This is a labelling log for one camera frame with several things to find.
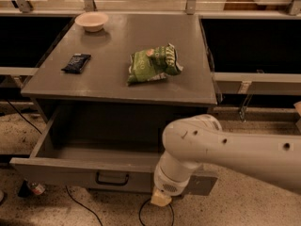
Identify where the grey top drawer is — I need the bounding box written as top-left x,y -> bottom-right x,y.
10,102 -> 204,194

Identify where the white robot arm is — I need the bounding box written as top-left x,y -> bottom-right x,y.
150,114 -> 301,207

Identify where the grey drawer cabinet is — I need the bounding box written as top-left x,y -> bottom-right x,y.
22,14 -> 216,143

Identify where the small can on floor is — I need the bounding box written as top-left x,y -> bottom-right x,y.
27,182 -> 45,195

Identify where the green chip bag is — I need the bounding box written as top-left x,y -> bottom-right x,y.
127,43 -> 182,85

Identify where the dark blue snack packet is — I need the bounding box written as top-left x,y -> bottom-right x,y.
62,54 -> 91,74

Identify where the beige bowl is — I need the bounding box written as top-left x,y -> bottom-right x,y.
75,11 -> 108,32

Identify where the black floor cable loop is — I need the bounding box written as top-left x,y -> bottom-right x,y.
138,198 -> 175,226

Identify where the black top drawer handle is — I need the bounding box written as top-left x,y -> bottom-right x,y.
95,171 -> 129,186

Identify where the black cable at left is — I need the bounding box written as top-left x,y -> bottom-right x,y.
4,98 -> 43,135

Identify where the metal railing frame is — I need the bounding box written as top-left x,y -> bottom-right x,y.
0,0 -> 301,122

